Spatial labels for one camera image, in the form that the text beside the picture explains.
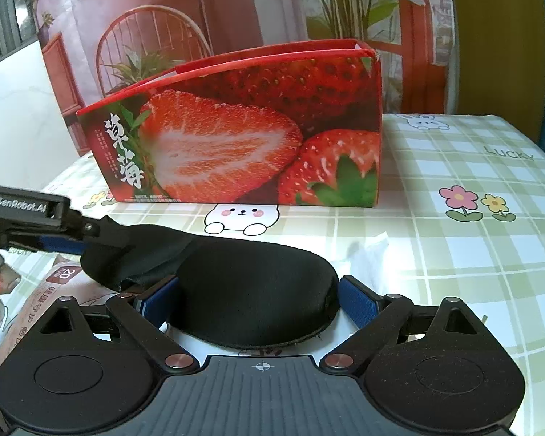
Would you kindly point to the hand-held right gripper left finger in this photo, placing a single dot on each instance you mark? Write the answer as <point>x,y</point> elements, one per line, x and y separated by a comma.
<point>156,303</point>

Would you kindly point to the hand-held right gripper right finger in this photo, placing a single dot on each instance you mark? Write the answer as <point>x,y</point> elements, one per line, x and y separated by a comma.
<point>359,302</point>

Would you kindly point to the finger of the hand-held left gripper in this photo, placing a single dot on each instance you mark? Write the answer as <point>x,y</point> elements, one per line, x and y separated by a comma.
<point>63,245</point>
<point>81,226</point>

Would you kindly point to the black eye mask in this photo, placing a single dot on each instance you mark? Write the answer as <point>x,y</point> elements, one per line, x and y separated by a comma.
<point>254,281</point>

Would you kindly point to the red cardboard box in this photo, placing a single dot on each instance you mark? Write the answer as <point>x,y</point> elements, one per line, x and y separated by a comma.
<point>236,145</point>

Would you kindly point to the clear plastic wrapper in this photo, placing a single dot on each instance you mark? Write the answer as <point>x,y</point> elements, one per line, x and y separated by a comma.
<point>368,259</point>

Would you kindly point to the pink white plastic packet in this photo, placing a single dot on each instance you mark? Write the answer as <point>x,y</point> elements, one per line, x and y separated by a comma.
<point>32,314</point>

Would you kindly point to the printed backdrop cloth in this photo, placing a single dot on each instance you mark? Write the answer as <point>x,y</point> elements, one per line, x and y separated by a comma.
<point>272,4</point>

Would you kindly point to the yellow wooden board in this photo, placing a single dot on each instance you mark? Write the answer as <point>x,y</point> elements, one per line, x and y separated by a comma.
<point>495,32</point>

